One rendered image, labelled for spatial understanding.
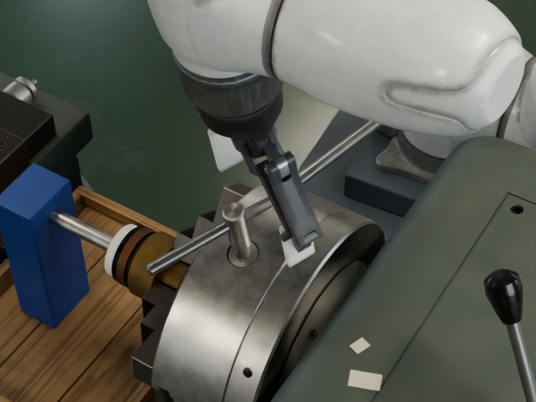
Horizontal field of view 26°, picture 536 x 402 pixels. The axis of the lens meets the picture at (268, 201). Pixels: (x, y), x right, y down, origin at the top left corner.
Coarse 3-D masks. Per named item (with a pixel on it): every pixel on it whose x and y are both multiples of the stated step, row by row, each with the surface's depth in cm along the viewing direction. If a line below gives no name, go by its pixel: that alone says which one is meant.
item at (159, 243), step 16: (128, 240) 138; (144, 240) 138; (160, 240) 137; (128, 256) 137; (144, 256) 136; (160, 256) 135; (112, 272) 139; (128, 272) 138; (144, 272) 136; (160, 272) 136; (176, 272) 136; (128, 288) 138; (144, 288) 136; (176, 288) 135
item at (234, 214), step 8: (224, 208) 114; (232, 208) 114; (240, 208) 114; (224, 216) 114; (232, 216) 114; (240, 216) 114; (232, 224) 114; (240, 224) 115; (232, 232) 116; (240, 232) 116; (248, 232) 117; (232, 240) 117; (240, 240) 117; (248, 240) 118; (240, 248) 118; (248, 248) 120; (240, 256) 121; (248, 256) 121
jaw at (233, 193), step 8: (232, 184) 133; (240, 184) 134; (224, 192) 132; (232, 192) 131; (240, 192) 132; (224, 200) 132; (232, 200) 132; (200, 216) 134; (208, 216) 134; (216, 216) 133; (200, 224) 134; (208, 224) 133; (216, 224) 133; (184, 232) 136; (192, 232) 137; (200, 232) 134; (176, 240) 136; (184, 240) 135; (192, 256) 135
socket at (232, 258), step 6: (252, 246) 122; (228, 252) 122; (234, 252) 122; (252, 252) 121; (258, 252) 121; (228, 258) 121; (234, 258) 121; (246, 258) 121; (252, 258) 121; (234, 264) 121; (240, 264) 121; (246, 264) 121
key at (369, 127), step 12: (360, 132) 116; (348, 144) 116; (324, 156) 116; (336, 156) 116; (312, 168) 116; (324, 168) 116; (264, 204) 116; (252, 216) 116; (216, 228) 115; (228, 228) 115; (192, 240) 115; (204, 240) 115; (180, 252) 114; (192, 252) 115; (156, 264) 114; (168, 264) 114
